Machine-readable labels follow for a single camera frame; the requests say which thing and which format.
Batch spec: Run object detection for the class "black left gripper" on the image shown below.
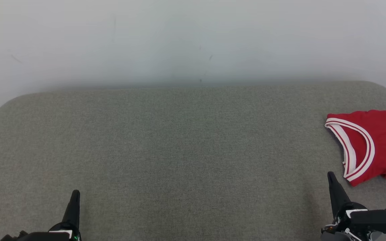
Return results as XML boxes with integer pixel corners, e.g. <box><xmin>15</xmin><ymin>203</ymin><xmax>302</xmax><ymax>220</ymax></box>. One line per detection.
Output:
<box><xmin>0</xmin><ymin>190</ymin><xmax>81</xmax><ymax>241</ymax></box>

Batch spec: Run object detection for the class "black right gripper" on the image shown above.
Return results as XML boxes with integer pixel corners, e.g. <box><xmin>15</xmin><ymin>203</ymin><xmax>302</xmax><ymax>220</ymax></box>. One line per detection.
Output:
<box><xmin>320</xmin><ymin>171</ymin><xmax>386</xmax><ymax>241</ymax></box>

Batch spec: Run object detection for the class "red and white t-shirt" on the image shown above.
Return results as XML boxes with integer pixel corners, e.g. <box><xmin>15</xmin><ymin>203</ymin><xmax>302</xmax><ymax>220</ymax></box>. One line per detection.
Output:
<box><xmin>324</xmin><ymin>109</ymin><xmax>386</xmax><ymax>186</ymax></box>

